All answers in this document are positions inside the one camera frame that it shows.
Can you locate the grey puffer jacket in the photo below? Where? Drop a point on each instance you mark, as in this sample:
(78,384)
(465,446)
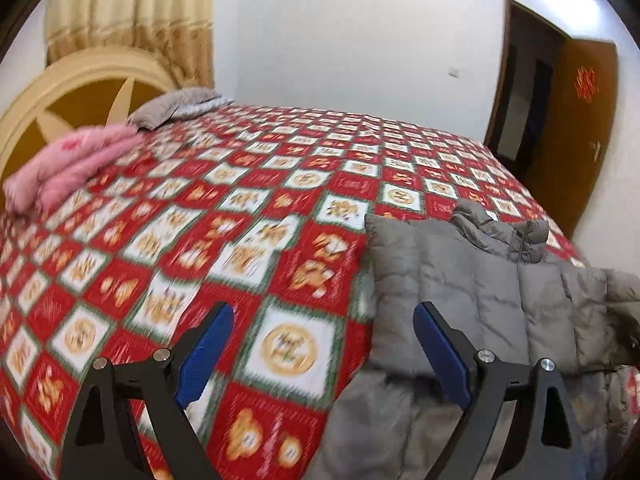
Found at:
(499,284)

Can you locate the brown wooden door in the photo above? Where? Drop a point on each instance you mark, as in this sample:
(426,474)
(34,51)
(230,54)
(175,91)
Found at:
(562,174)

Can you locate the metal door handle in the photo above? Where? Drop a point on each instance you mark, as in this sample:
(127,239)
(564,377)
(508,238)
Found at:
(595,147)

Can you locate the beige wooden headboard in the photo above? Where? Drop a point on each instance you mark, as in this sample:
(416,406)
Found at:
(94,87)

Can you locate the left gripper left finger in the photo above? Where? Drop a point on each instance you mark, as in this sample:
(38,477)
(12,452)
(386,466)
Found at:
(102,440)

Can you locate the dark wooden door frame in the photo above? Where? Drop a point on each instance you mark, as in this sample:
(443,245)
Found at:
(531,47)

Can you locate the red patterned bedspread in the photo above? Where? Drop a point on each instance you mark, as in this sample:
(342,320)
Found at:
(264,209)

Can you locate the pink folded blanket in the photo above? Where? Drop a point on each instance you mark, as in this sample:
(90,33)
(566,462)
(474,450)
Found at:
(64,166)

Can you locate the yellow curtain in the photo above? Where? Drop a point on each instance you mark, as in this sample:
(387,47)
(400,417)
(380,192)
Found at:
(178,33)

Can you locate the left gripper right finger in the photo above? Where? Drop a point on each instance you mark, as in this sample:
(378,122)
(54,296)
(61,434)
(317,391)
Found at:
(543,441)

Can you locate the red paper door decoration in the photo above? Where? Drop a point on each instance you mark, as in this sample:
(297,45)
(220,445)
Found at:
(585,84)

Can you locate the grey pillow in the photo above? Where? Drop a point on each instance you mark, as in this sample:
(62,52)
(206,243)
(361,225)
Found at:
(180,104)

